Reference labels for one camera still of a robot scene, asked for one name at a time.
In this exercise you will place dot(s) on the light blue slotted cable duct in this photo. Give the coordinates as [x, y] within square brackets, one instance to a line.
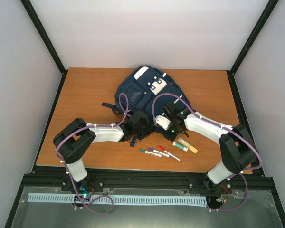
[125, 200]

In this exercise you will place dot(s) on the red capped marker pen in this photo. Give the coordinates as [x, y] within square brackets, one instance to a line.
[162, 149]

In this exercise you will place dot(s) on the purple capped marker pen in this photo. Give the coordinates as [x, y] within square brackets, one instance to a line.
[159, 152]

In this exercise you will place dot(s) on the green capped marker pen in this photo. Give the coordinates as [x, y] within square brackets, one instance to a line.
[150, 153]

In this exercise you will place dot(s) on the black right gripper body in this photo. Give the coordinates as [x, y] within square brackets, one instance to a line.
[172, 136]

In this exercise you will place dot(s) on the yellow highlighter pen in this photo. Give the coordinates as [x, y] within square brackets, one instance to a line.
[188, 145]

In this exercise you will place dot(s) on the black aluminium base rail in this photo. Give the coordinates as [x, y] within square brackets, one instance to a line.
[99, 180]

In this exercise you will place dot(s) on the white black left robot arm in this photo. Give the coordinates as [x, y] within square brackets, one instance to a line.
[73, 141]

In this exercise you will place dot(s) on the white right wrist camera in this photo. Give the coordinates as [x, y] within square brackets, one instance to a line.
[162, 121]

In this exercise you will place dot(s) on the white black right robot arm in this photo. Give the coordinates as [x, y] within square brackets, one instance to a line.
[236, 145]

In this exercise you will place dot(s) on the green label glue stick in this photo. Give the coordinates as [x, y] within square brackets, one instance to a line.
[180, 146]

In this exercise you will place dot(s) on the navy blue student backpack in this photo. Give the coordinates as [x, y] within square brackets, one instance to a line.
[147, 89]

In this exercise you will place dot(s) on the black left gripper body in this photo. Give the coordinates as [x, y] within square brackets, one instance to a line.
[141, 133]

